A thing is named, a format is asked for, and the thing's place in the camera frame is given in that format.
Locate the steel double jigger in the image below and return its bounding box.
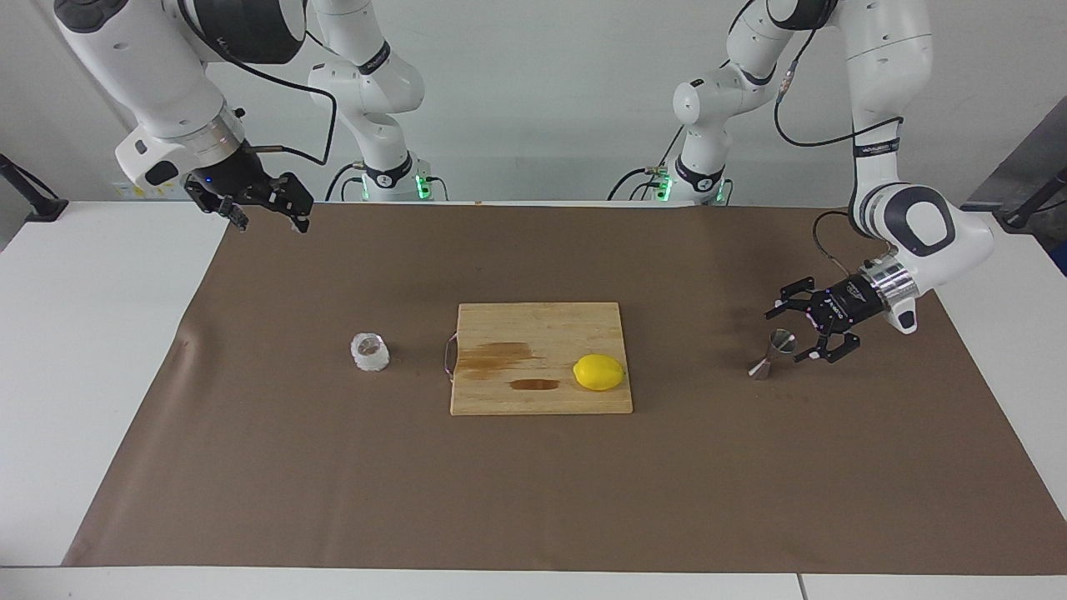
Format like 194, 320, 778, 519
748, 328, 798, 382

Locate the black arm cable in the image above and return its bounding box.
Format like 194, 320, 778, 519
729, 0, 906, 278
178, 0, 339, 166

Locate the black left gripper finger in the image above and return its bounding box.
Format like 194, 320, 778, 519
794, 332, 864, 365
765, 276, 824, 323

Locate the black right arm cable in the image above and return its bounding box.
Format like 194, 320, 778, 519
178, 0, 339, 166

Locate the brown paper table mat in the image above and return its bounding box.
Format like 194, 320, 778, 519
63, 202, 1067, 576

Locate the black base cable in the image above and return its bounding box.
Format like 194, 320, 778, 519
607, 129, 686, 203
324, 161, 368, 203

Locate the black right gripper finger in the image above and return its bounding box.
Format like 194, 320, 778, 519
217, 193, 252, 233
250, 172, 315, 235

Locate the clear textured glass cup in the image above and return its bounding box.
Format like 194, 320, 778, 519
349, 332, 391, 373

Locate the black right base cable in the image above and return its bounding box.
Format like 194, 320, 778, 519
324, 161, 368, 203

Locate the black left base cable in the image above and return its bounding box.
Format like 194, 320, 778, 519
607, 129, 686, 203

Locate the wooden cutting board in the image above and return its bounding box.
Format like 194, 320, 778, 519
442, 302, 634, 416

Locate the white wall socket box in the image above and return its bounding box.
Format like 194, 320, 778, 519
113, 179, 193, 203

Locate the yellow lemon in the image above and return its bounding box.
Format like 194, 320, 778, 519
573, 353, 626, 393

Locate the dark grey panel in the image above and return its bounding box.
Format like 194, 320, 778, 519
959, 96, 1067, 211

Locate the black clamp stand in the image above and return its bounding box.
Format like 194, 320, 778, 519
0, 154, 69, 223
1000, 167, 1067, 232

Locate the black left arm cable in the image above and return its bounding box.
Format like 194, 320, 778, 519
729, 0, 906, 278

